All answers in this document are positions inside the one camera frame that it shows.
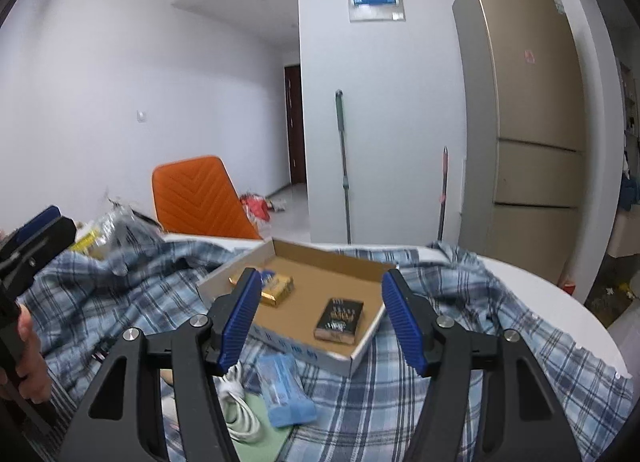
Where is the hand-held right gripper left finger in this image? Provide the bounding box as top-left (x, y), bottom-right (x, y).
top-left (57, 268), bottom-right (263, 462)

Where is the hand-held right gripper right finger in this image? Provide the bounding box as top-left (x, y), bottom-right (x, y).
top-left (381, 268), bottom-right (583, 462)

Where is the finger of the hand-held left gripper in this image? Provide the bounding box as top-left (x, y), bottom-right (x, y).
top-left (0, 216), bottom-right (77, 293)
top-left (9, 205), bottom-right (62, 244)

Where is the shallow cardboard box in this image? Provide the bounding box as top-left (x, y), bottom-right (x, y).
top-left (196, 237), bottom-right (398, 377)

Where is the blue tissue pack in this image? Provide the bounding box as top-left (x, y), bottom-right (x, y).
top-left (255, 353), bottom-right (317, 429)

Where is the white cable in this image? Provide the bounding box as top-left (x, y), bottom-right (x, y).
top-left (215, 361), bottom-right (263, 443)

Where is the green notebook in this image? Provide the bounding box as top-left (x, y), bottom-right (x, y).
top-left (230, 392), bottom-right (296, 462)

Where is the person's left hand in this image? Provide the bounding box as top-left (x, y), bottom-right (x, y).
top-left (15, 303), bottom-right (52, 405)

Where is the gold small box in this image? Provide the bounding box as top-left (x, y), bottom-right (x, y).
top-left (229, 269), bottom-right (295, 308)

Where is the clear plastic bag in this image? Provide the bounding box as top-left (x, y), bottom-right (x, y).
top-left (70, 199), bottom-right (163, 263)

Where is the black small box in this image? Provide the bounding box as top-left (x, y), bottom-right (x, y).
top-left (313, 297), bottom-right (364, 345)

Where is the blue plaid cloth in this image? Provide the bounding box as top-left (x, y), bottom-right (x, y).
top-left (15, 227), bottom-right (633, 462)

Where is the red plastic bag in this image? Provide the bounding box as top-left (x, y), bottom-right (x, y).
top-left (239, 192), bottom-right (271, 223)

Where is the orange chair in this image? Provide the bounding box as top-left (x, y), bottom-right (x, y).
top-left (151, 155), bottom-right (263, 241)

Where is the dark wooden door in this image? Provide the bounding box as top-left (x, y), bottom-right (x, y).
top-left (284, 63), bottom-right (307, 186)

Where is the dark floor mat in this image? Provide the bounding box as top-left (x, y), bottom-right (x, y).
top-left (585, 267), bottom-right (637, 328)

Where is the gold refrigerator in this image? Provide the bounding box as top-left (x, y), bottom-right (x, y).
top-left (451, 0), bottom-right (588, 288)

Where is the beige cabinet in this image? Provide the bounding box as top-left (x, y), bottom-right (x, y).
top-left (607, 207), bottom-right (640, 258)

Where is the dark blue hanging cloth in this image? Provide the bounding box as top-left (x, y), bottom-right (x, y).
top-left (620, 177), bottom-right (640, 213)

